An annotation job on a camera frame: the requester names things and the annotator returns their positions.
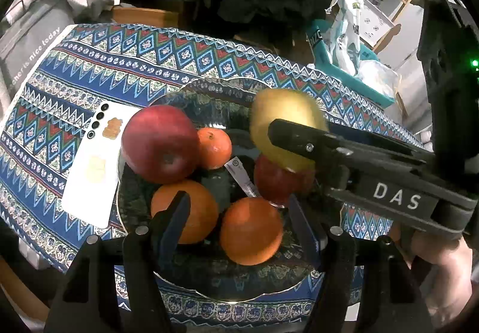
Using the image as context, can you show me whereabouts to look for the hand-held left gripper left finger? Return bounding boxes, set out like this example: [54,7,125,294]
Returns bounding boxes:
[43,191,192,333]

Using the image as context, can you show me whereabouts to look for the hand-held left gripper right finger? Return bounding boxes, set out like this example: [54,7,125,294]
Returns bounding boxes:
[287,194,436,333]

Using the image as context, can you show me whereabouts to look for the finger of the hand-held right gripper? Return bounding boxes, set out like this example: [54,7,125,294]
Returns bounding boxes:
[327,124,436,165]
[267,118,438,186]

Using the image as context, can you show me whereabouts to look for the yellow apple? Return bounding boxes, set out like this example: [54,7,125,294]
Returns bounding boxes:
[249,88,330,173]

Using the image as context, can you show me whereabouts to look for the small red apple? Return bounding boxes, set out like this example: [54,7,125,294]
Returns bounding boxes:
[254,153,317,206]

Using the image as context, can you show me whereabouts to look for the reddish orange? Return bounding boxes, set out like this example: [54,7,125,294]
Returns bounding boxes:
[219,197,284,266]

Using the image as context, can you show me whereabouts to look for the dark patterned bowl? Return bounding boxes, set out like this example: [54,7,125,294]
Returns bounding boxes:
[117,77,330,302]

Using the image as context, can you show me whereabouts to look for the small mandarin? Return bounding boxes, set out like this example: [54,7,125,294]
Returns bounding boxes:
[196,127,233,170]

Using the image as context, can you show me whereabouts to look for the large red apple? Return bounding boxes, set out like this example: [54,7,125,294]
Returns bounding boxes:
[122,105,201,185]

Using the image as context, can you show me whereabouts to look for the person's right hand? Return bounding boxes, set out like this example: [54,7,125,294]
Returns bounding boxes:
[402,232,474,330]

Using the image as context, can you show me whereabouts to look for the clear plastic bag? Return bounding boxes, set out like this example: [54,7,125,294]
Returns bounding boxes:
[355,58,399,98]

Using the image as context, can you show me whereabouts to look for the white smartphone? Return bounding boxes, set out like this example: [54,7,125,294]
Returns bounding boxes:
[62,101,136,229]

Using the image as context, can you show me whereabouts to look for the teal box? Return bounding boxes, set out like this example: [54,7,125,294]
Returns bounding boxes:
[306,19,397,107]

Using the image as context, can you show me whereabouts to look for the white printed plastic bag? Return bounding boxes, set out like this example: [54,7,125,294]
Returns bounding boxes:
[325,0,375,74]

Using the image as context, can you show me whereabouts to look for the blue patterned tablecloth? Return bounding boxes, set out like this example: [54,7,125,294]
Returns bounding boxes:
[0,23,435,333]

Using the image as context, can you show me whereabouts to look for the grey cloth pile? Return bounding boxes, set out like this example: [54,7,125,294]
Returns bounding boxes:
[0,0,75,105]

